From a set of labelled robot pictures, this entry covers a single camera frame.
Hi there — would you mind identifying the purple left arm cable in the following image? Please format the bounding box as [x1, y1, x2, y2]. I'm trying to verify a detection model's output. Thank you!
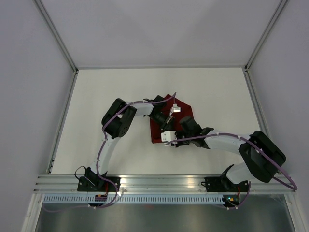
[43, 91, 178, 213]

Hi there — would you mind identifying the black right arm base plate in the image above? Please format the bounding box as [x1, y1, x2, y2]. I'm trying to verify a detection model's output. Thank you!
[200, 176, 249, 193]

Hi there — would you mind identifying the aluminium front rail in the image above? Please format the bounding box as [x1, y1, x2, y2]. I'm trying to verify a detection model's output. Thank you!
[32, 174, 295, 194]

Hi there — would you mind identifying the dark red cloth napkin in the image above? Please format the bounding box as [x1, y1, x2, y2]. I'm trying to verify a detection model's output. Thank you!
[148, 98, 194, 144]

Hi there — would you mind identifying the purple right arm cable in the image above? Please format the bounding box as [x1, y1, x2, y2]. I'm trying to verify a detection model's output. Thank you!
[166, 132, 298, 211]

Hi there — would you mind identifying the aluminium left frame post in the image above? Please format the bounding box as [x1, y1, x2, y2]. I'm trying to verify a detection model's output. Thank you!
[33, 0, 78, 73]

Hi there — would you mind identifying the aluminium right frame post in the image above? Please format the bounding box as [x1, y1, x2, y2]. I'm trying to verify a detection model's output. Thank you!
[244, 0, 289, 72]

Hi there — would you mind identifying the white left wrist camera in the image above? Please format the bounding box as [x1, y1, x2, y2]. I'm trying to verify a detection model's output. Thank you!
[169, 103, 182, 116]

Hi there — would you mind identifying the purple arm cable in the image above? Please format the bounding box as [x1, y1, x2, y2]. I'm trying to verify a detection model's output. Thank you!
[166, 132, 298, 211]
[43, 91, 178, 213]

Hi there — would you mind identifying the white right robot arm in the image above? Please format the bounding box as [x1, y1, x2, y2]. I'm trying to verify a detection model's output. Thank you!
[161, 116, 286, 191]

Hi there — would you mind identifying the aluminium frame post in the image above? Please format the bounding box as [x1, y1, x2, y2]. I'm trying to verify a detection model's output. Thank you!
[244, 0, 289, 72]
[33, 0, 78, 73]

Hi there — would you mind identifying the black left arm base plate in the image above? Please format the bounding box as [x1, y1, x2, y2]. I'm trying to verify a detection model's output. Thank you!
[77, 176, 121, 192]

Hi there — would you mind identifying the white slotted cable duct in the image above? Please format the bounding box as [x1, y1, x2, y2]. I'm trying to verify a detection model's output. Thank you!
[43, 194, 224, 204]

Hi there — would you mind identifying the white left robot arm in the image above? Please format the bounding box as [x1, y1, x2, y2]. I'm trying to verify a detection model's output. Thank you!
[77, 94, 176, 192]

